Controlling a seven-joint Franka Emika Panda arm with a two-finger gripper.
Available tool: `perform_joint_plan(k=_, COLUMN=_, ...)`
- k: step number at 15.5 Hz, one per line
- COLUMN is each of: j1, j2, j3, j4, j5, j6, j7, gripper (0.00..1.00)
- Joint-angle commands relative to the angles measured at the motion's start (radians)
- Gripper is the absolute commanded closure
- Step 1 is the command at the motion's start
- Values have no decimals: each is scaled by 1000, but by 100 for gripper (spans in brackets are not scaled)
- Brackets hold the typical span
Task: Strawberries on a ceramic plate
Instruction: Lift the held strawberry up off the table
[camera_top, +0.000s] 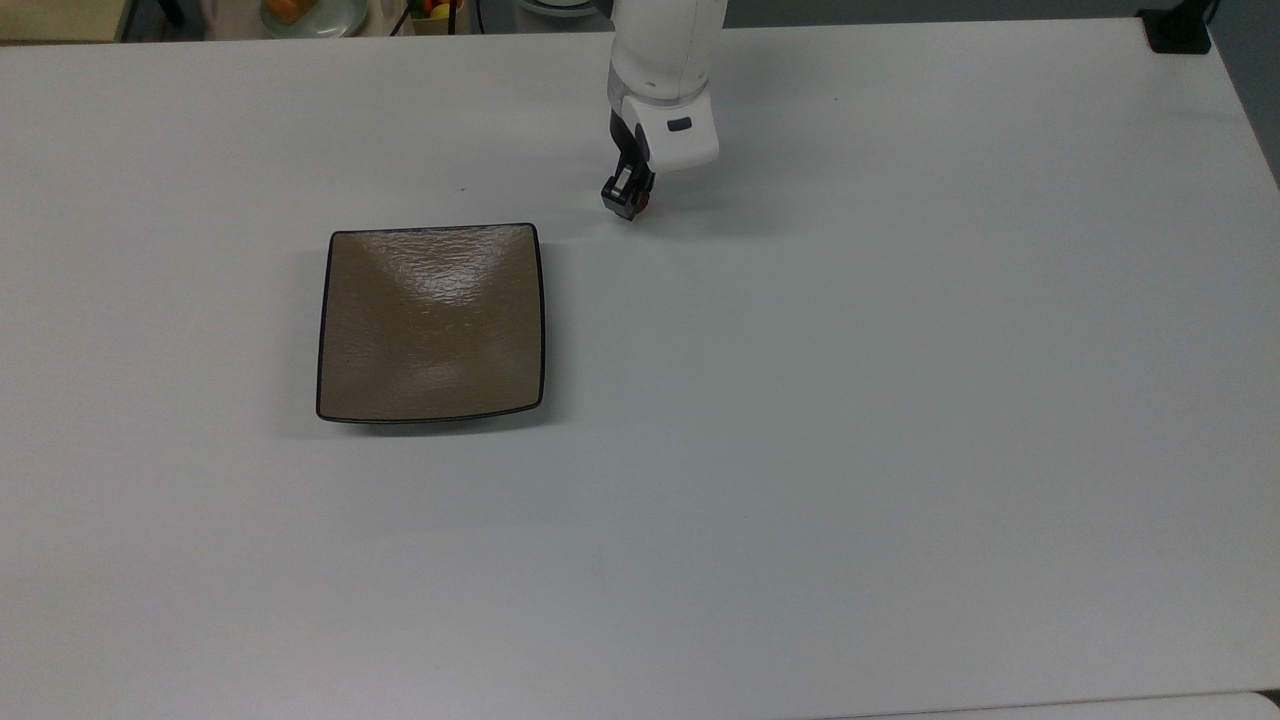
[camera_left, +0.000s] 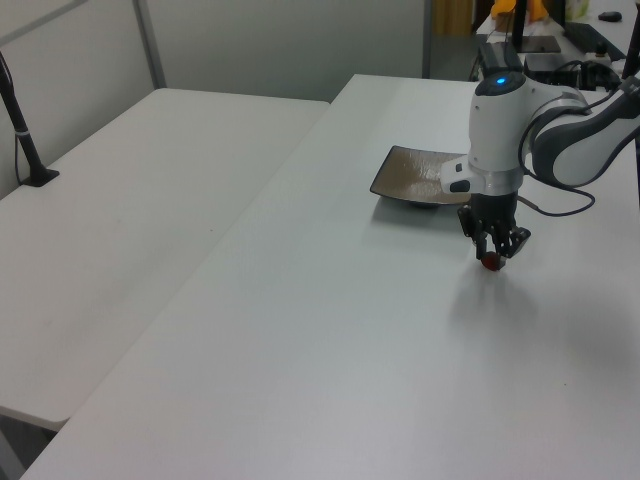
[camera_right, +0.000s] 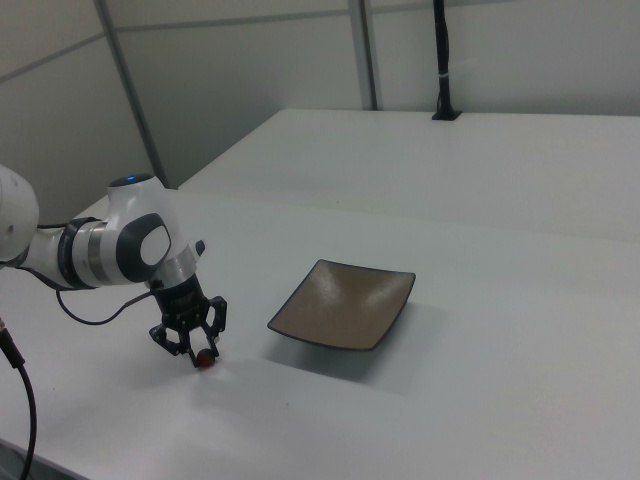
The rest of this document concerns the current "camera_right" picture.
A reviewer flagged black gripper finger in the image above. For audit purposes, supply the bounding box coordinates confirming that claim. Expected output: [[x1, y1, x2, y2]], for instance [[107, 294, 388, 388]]
[[148, 322, 200, 368], [202, 295, 230, 357]]

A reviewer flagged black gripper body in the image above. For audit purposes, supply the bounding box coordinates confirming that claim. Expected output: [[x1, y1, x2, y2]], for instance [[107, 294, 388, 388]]
[[149, 273, 211, 331]]

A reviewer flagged square beige ceramic plate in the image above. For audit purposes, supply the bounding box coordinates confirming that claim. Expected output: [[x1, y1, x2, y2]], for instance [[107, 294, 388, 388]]
[[266, 258, 417, 353]]

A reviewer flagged black pole with base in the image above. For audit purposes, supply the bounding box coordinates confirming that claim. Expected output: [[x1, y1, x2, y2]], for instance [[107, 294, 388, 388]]
[[431, 0, 463, 122]]

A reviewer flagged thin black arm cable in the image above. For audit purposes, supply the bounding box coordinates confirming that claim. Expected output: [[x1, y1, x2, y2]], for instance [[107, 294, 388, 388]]
[[54, 287, 157, 327]]

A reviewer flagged thick black cable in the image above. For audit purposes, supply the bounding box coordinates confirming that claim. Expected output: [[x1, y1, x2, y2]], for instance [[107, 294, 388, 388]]
[[0, 319, 39, 480]]

